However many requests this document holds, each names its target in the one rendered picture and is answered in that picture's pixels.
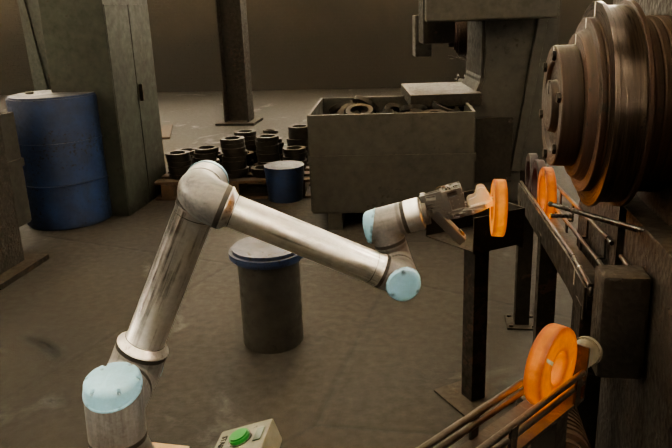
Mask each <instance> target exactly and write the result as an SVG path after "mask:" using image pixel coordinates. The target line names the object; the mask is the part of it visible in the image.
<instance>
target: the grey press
mask: <svg viewBox="0 0 672 448"><path fill-rule="evenodd" d="M561 5H562V0H419V15H413V16H412V41H413V56H415V57H431V48H432V44H445V43H455V22H461V21H468V25H467V70H466V75H465V77H464V80H463V82H434V83H405V84H401V94H402V96H404V99H405V100H406V101H407V103H408V105H409V104H421V105H425V106H427V108H428V109H435V108H433V107H432V103H433V101H435V102H438V103H439V104H440V105H442V106H444V107H446V106H457V107H458V108H459V109H460V110H459V112H460V111H464V106H465V105H466V103H469V104H470V105H471V106H472V107H473V109H474V110H475V111H476V134H475V152H476V161H475V177H474V190H475V189H476V186H477V185H478V184H483V185H484V186H485V187H486V189H487V191H488V192H489V194H490V192H491V184H492V181H493V179H505V180H506V182H507V187H508V202H518V183H519V180H520V170H525V164H526V157H527V154H528V153H537V155H538V159H539V160H541V159H543V160H544V161H545V163H546V158H543V157H542V151H543V140H542V119H540V118H539V109H542V89H543V79H544V72H543V63H545V62H546V60H547V57H548V53H549V51H550V49H551V47H552V46H554V45H558V36H559V26H560V15H561Z"/></svg>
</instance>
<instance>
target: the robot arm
mask: <svg viewBox="0 0 672 448"><path fill-rule="evenodd" d="M439 187H441V188H438V187H437V188H438V189H439V190H438V189H437V188H436V189H437V190H436V191H432V192H428V193H425V192H422V193H420V196H419V197H420V200H419V198H418V197H416V198H412V199H408V200H404V201H402V202H397V203H394V204H390V205H386V206H382V207H379V208H374V209H371V210H368V211H366V212H364V214H363V229H364V234H365V237H366V240H367V242H368V243H370V244H371V243H372V242H373V244H374V247H375V250H376V251H375V250H373V249H370V248H368V247H365V246H363V245H360V244H358V243H355V242H353V241H350V240H348V239H346V238H343V237H341V236H338V235H336V234H333V233H331V232H328V231H326V230H323V229H321V228H318V227H316V226H314V225H311V224H309V223H306V222H304V221H301V220H299V219H296V218H294V217H291V216H289V215H286V214H284V213H282V212H279V211H277V210H274V209H272V208H269V207H267V206H264V205H262V204H259V203H257V202H254V201H252V200H250V199H247V198H245V197H242V196H240V195H239V194H238V193H237V191H236V188H235V187H234V186H232V185H229V179H228V175H227V172H226V171H225V169H224V168H223V167H222V166H221V165H220V164H218V163H216V162H214V161H210V160H203V161H199V162H196V163H194V164H193V165H191V166H190V168H189V169H188V171H187V172H186V173H185V174H184V175H183V176H182V177H181V179H180V180H179V183H178V186H177V198H176V201H175V206H174V209H173V212H172V214H171V217H170V220H169V222H168V225H167V228H166V230H165V233H164V236H163V238H162V241H161V244H160V246H159V249H158V252H157V254H156V257H155V260H154V262H153V265H152V267H151V270H150V273H149V275H148V278H147V281H146V283H145V286H144V289H143V291H142V294H141V297H140V299H139V302H138V305H137V307H136V310H135V313H134V315H133V318H132V321H131V323H130V326H129V329H128V331H126V332H123V333H121V334H120V335H119V336H118V338H117V341H116V343H115V346H114V349H113V351H112V354H111V357H110V359H109V362H108V364H107V366H103V365H102V366H100V367H97V368H96V369H94V370H93V371H91V372H90V373H89V374H88V375H87V376H86V378H85V380H84V382H83V391H82V399H83V403H84V411H85V420H86V428H87V437H88V445H89V448H155V447H154V445H153V444H152V442H151V440H150V438H149V437H148V435H147V427H146V416H145V410H146V406H147V404H148V401H149V399H150V397H151V395H152V392H153V390H154V388H155V386H156V383H157V381H158V379H159V377H160V375H161V373H162V371H163V367H164V363H165V361H166V358H167V355H168V352H169V350H168V347H167V345H166V343H165V342H166V339H167V337H168V334H169V332H170V329H171V326H172V324H173V321H174V319H175V316H176V314H177V311H178V309H179V306H180V303H181V301H182V298H183V296H184V293H185V291H186V288H187V286H188V283H189V280H190V278H191V275H192V273H193V270H194V268H195V265H196V263H197V260H198V257H199V255H200V252H201V250H202V247H203V245H204V242H205V240H206V237H207V234H208V232H209V229H210V227H212V228H215V229H219V228H222V227H225V226H226V227H229V228H231V229H234V230H236V231H239V232H241V233H244V234H246V235H249V236H251V237H254V238H256V239H259V240H261V241H264V242H266V243H269V244H271V245H274V246H276V247H279V248H281V249H284V250H286V251H289V252H291V253H294V254H297V255H299V256H302V257H304V258H307V259H309V260H312V261H314V262H317V263H319V264H322V265H324V266H327V267H329V268H332V269H334V270H337V271H339V272H342V273H344V274H347V275H349V276H352V277H354V278H357V279H359V280H362V281H364V282H367V283H369V284H372V285H373V286H374V287H377V288H379V289H382V290H384V291H387V293H388V294H389V296H390V297H392V298H393V299H395V300H397V301H408V300H410V299H412V298H414V297H415V296H416V295H417V294H418V292H419V290H420V287H421V278H420V274H419V273H418V271H417V269H416V267H415V264H414V262H413V259H412V257H411V254H410V251H409V248H408V245H407V242H406V238H405V235H404V234H408V233H412V232H416V231H420V230H423V229H426V225H429V224H431V218H432V219H433V220H434V221H435V222H436V223H437V224H438V225H439V226H440V227H441V228H442V229H443V230H444V231H445V232H446V233H447V234H448V235H449V236H450V237H451V238H452V240H453V241H455V242H456V243H457V244H458V245H461V244H463V243H464V242H465V241H466V235H465V234H464V232H463V231H462V230H461V229H459V228H458V227H457V226H456V225H455V224H454V223H453V222H452V221H451V220H450V219H458V218H462V217H464V216H469V215H472V214H476V213H478V212H481V211H483V210H486V209H488V208H490V207H492V206H493V196H492V197H491V196H490V194H489V192H488V191H487V189H486V187H485V186H484V185H483V184H478V185H477V186H476V189H475V192H474V193H473V194H470V195H468V196H467V201H465V198H464V192H463V189H462V187H461V184H460V183H459V181H458V182H454V183H450V184H447V185H441V186H439ZM430 208H433V209H430Z"/></svg>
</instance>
